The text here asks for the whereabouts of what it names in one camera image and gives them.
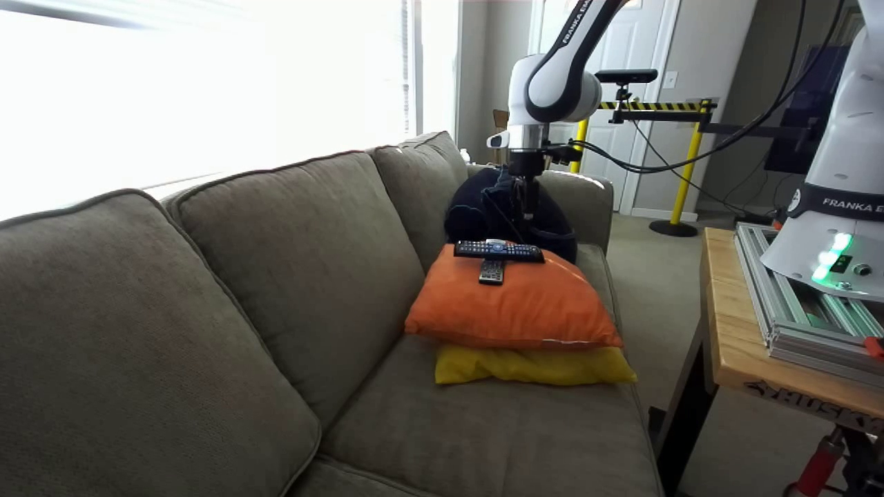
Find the wooden table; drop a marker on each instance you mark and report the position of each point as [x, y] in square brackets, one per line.
[737, 341]

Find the long black remote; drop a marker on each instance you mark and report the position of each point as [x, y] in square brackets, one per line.
[473, 248]

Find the red clamp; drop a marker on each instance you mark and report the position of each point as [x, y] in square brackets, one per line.
[820, 465]

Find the navy blue pillow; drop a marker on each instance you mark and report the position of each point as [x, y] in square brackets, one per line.
[480, 210]

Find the taupe fabric sofa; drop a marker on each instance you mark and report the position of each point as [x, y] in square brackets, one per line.
[480, 432]

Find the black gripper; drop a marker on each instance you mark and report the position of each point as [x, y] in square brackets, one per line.
[527, 167]

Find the black stereo camera on stand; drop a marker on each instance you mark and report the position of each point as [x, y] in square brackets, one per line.
[637, 76]

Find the yellow pillow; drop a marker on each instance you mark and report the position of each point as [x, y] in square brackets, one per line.
[534, 366]

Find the white wall switch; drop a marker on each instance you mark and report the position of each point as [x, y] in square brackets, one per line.
[670, 80]

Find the yellow black barrier stand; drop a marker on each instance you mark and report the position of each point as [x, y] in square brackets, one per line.
[686, 184]

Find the orange pillow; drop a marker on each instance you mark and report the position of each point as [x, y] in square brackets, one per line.
[514, 306]

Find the aluminium rail frame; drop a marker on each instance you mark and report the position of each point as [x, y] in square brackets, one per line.
[802, 326]

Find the white window blinds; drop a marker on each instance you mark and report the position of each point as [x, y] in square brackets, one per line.
[183, 91]

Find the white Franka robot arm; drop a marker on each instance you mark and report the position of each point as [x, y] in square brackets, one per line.
[553, 86]

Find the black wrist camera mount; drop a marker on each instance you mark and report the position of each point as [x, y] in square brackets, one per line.
[561, 153]

